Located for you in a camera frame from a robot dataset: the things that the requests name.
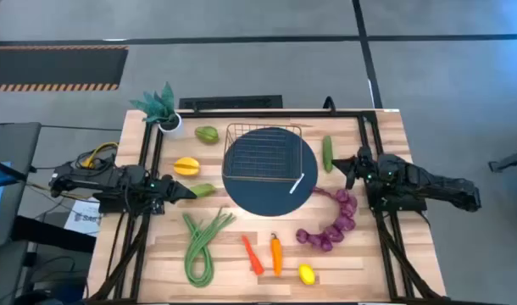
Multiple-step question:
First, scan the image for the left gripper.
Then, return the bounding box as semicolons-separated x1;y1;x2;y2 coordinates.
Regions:
153;177;198;204

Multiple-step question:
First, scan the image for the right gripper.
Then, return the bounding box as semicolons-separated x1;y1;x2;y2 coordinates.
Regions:
331;146;381;191

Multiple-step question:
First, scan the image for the small green pepper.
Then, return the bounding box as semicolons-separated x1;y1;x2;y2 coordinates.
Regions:
189;182;218;198

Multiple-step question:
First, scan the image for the yellow starfruit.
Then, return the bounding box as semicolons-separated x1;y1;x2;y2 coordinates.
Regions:
173;156;202;177

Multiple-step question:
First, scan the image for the green cucumber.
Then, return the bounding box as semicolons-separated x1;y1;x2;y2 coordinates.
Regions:
321;135;335;174

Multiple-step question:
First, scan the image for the purple grape bunch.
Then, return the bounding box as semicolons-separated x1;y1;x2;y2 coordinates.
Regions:
295;186;359;253

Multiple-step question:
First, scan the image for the green long beans bundle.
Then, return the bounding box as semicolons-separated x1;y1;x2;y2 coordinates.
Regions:
181;207;237;289

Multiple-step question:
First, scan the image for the green starfruit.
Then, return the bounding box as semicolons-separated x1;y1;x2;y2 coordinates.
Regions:
193;125;220;145

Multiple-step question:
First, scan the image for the red chili pepper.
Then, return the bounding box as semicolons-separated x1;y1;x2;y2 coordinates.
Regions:
241;235;265;276

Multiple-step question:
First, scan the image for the yellow lemon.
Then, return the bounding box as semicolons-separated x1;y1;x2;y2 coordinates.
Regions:
297;263;317;286

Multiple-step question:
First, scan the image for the orange pepper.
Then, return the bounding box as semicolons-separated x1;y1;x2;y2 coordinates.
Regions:
270;232;284;278

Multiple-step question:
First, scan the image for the white basket tag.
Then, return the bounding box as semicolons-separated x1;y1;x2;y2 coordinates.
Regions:
288;172;305;195

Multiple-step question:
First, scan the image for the round dark blue mat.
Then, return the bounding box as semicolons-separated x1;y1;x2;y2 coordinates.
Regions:
221;126;319;218

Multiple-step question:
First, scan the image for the potted green plant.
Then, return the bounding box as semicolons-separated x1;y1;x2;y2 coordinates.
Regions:
129;80;184;135

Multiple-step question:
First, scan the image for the black floor vent strip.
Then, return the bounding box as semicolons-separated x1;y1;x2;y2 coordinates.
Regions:
178;94;284;110

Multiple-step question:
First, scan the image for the white paper sign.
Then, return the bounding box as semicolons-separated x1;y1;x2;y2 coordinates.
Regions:
63;197;103;237

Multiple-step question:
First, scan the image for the grey chair base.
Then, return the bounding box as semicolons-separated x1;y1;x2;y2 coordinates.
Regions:
488;143;517;187

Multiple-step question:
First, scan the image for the grey desk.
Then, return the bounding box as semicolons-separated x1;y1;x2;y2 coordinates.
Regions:
0;121;42;305

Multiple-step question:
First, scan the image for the black hazard-striped floor mat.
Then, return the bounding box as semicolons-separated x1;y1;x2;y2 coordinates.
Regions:
0;45;130;92

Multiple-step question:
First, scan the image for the copper wire basket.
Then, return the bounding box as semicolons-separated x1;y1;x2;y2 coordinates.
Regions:
221;122;305;184

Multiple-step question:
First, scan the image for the yellow cable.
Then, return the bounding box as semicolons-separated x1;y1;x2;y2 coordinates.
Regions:
81;141;120;169

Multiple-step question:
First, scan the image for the black table frame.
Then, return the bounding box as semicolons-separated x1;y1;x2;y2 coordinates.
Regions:
86;108;444;304

